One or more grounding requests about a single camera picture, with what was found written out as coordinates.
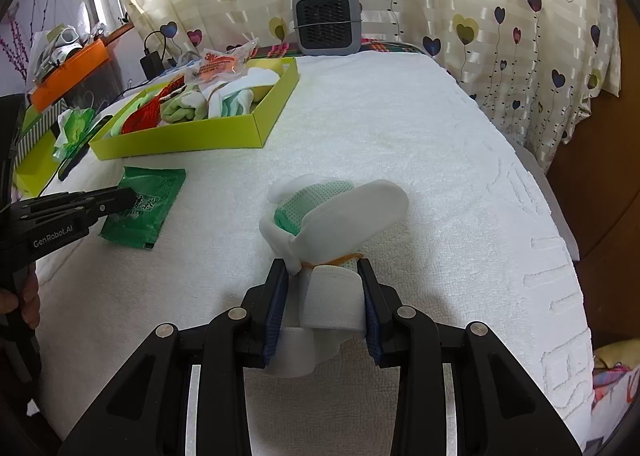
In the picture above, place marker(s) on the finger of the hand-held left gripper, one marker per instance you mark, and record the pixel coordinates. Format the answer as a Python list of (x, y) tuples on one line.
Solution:
[(100, 201)]

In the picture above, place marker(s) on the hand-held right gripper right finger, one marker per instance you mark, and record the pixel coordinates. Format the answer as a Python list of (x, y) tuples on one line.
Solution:
[(371, 321)]

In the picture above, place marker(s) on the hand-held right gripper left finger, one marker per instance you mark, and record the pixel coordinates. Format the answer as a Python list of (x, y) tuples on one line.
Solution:
[(275, 316)]

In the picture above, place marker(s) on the green wipes packet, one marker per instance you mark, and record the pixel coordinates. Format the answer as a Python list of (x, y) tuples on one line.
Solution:
[(150, 201)]

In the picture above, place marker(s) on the light green cloth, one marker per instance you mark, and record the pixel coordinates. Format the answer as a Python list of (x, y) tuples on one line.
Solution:
[(117, 128)]

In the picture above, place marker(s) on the red plastic packet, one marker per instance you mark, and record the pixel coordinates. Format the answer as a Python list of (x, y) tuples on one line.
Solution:
[(142, 118)]

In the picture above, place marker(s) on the green towel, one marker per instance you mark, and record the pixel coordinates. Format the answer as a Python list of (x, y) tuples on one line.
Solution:
[(177, 110)]

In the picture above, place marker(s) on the yellow-green cardboard box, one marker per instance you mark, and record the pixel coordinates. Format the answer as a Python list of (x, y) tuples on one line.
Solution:
[(200, 133)]

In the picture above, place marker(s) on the pale mint glove bundle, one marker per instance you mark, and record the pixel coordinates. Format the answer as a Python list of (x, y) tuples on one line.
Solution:
[(240, 95)]

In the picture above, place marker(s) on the orange white plastic packet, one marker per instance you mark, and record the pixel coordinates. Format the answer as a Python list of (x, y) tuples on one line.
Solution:
[(220, 65)]

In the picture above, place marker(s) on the person's left hand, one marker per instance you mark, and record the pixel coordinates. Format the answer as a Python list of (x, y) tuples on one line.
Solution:
[(29, 298)]

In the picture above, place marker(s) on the crumpled green plastic bag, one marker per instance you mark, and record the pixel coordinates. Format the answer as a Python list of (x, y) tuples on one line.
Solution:
[(75, 128)]

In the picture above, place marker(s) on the yellow-green tissue box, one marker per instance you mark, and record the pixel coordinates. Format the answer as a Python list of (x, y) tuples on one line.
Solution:
[(37, 135)]

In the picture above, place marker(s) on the orange tray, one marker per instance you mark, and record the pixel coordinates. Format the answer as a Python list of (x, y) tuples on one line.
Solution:
[(75, 70)]

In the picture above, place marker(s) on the black charger adapter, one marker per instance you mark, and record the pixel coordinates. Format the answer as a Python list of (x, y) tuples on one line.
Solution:
[(150, 64)]

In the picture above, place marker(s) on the colourful printed cloth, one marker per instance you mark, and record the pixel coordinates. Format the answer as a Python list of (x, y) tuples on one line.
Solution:
[(615, 386)]

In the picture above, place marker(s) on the wooden wardrobe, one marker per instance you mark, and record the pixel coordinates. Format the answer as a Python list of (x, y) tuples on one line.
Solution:
[(615, 186)]

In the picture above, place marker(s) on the small grey heater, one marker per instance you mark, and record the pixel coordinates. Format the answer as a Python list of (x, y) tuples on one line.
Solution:
[(325, 20)]

